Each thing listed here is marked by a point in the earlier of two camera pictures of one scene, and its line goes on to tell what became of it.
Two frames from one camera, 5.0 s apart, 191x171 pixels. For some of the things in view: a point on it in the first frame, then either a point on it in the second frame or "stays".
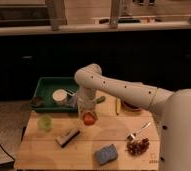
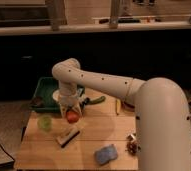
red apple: (88, 119) to (72, 116)
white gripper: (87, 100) to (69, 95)
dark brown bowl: (128, 107) stays
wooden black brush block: (66, 137) stays
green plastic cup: (45, 122) stays
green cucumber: (101, 99) stays
